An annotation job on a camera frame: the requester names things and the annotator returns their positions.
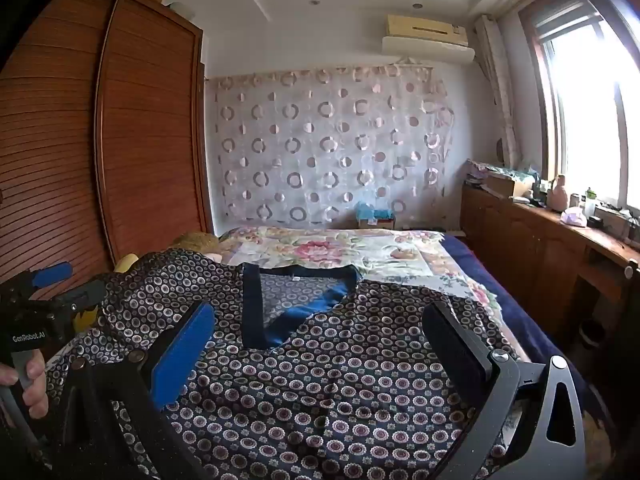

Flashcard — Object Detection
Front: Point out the wooden sideboard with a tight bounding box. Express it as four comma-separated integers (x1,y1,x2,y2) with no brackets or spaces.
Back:
460,185,640,356

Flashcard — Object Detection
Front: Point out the pile of papers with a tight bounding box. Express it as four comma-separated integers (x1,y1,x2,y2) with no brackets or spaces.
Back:
465,159,493,188

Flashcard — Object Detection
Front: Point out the white floral drape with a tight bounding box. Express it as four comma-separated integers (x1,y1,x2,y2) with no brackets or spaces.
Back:
475,15,521,171

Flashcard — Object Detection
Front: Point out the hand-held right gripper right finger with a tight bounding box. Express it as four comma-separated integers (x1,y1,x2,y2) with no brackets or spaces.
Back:
423,301,588,480

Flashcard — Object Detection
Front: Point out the floral bedsheet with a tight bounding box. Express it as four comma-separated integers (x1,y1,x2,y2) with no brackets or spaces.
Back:
215,226,506,341

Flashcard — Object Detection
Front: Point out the beige air conditioner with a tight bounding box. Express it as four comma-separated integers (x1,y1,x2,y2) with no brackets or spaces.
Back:
384,13,471,45

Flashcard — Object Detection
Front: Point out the small potted plant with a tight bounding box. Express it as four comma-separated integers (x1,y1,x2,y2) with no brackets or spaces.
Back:
617,207,640,246

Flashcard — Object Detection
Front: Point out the window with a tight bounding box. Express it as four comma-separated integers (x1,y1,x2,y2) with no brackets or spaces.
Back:
520,0,640,206

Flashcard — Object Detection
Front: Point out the dark waste bin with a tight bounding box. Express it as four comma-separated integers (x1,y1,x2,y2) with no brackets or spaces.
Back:
580,320,608,348

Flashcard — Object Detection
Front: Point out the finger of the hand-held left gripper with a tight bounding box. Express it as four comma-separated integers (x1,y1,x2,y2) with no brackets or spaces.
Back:
45,279,107,333
20,261,74,288

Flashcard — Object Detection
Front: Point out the yellow plush toy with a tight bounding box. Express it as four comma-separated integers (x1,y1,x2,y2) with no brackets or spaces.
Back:
74,252,141,333

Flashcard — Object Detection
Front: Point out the circle-patterned sheer curtain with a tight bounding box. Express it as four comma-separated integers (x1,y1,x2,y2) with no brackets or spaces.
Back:
206,62,456,228

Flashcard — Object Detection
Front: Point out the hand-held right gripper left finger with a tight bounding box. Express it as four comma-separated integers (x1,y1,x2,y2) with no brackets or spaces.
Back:
47,301,217,480

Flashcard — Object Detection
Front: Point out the blue crumpled bag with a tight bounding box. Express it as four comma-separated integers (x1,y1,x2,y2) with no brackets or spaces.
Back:
356,201,393,221

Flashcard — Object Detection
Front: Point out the small cardboard box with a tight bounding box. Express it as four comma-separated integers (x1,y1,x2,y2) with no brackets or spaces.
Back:
357,215,396,231

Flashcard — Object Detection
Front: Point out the tan pillow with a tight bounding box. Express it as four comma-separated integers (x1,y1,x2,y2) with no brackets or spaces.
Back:
172,232,221,256

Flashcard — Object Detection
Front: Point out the wooden wardrobe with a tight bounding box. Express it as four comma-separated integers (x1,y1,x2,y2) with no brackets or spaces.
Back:
0,0,216,301

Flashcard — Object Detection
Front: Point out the navy blue blanket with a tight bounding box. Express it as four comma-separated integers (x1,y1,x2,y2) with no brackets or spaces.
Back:
442,232,616,431

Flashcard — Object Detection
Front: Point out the person's left hand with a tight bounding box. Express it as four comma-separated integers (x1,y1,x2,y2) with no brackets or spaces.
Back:
0,347,49,413

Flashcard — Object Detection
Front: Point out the pink vase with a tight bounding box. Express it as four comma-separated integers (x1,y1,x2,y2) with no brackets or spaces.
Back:
547,175,568,211

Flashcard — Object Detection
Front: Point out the dark circle-patterned pajama top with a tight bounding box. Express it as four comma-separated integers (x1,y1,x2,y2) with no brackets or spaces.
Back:
47,249,531,480

